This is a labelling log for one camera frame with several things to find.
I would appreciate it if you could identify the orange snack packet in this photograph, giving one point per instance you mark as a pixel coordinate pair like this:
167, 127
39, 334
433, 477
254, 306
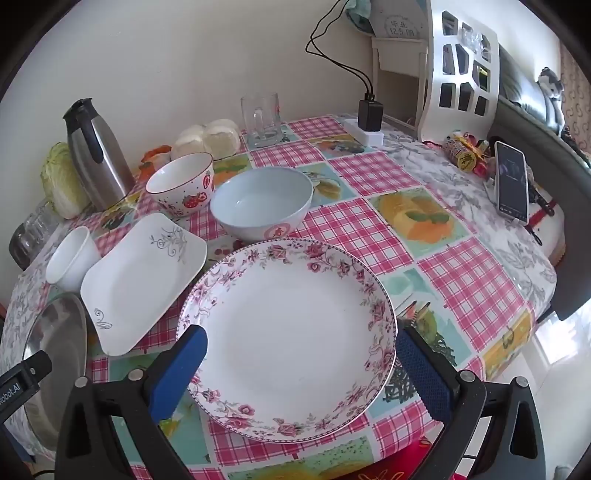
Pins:
157, 151
146, 170

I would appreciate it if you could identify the dark grey sofa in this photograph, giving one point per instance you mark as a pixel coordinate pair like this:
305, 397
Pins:
521, 92

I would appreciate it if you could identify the pink floral round plate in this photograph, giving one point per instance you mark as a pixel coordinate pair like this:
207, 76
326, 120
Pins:
286, 332

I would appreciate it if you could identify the smartphone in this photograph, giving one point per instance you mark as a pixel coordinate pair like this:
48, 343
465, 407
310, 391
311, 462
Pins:
511, 184

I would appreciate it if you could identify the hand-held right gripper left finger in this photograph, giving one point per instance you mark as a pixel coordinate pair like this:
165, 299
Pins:
178, 369

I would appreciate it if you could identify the white rectangular plate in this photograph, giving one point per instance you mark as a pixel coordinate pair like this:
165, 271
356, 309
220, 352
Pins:
134, 281

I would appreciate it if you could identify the patterned beige curtain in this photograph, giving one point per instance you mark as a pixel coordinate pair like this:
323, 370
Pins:
575, 106

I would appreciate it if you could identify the pale blue large bowl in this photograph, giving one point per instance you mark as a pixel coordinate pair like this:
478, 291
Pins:
258, 198

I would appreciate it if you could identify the black charger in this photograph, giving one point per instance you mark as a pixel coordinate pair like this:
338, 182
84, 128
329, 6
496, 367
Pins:
369, 115

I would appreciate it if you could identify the white square bowl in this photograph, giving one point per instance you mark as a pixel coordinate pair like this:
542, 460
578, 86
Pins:
71, 263

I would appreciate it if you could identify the colourful candy packet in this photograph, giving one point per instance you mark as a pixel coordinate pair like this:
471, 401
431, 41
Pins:
485, 159

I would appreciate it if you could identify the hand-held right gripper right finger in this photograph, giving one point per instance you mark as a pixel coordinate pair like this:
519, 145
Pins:
425, 374

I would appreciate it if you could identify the napa cabbage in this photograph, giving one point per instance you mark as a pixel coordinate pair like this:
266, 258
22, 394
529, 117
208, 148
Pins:
60, 184

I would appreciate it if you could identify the pink checked tablecloth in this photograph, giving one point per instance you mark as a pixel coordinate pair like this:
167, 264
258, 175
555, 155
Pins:
360, 230

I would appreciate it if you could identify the clear drinking glass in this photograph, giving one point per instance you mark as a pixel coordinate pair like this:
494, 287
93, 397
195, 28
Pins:
44, 217

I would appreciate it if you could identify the stainless steel basin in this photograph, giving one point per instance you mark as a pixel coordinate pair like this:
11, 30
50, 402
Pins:
55, 332

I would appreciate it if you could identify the teal cloth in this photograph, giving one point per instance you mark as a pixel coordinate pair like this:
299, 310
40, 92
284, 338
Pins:
358, 14

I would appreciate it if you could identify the clear glass mug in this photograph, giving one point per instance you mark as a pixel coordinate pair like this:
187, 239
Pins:
261, 120

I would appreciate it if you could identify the stainless steel thermos jug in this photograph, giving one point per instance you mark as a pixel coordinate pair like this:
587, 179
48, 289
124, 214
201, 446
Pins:
99, 170

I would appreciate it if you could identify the white cutout chair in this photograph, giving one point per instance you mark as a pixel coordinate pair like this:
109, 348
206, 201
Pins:
431, 92

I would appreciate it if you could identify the white labelled box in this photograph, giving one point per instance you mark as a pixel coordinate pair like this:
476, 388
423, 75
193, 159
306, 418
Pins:
399, 21

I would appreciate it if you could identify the white shelf rack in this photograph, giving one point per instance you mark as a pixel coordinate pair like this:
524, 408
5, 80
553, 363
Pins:
399, 46

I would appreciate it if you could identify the strawberry print red-rimmed bowl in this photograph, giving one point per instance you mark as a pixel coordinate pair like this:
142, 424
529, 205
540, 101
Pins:
178, 177

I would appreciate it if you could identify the husky plush toy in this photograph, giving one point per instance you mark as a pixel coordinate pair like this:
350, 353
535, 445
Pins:
551, 87

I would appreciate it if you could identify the bag of steamed buns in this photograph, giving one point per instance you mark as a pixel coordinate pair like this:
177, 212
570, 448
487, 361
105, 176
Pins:
207, 138

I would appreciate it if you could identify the colourful candy roll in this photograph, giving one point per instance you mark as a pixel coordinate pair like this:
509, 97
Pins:
459, 154

